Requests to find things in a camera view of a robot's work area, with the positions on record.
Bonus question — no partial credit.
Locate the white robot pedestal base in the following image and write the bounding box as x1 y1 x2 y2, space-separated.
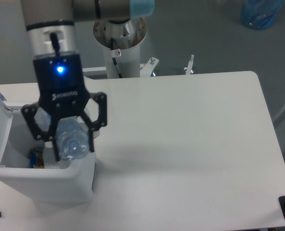
83 17 159 79

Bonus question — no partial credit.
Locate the blue yellow snack wrapper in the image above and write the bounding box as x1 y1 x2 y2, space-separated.
30 148 45 169

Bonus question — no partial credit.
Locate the blue plastic bag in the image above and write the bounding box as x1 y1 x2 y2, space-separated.
240 0 285 30

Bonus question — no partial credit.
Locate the white open trash can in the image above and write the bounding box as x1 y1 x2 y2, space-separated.
0 98 97 203

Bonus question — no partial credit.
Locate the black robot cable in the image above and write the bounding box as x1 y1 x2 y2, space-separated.
109 37 123 79

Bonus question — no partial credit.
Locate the clear crushed plastic bottle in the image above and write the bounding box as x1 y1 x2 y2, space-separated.
36 110 90 161

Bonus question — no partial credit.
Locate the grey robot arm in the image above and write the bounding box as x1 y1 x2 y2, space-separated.
21 0 155 161

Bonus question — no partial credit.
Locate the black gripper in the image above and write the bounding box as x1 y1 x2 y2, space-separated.
20 51 108 162

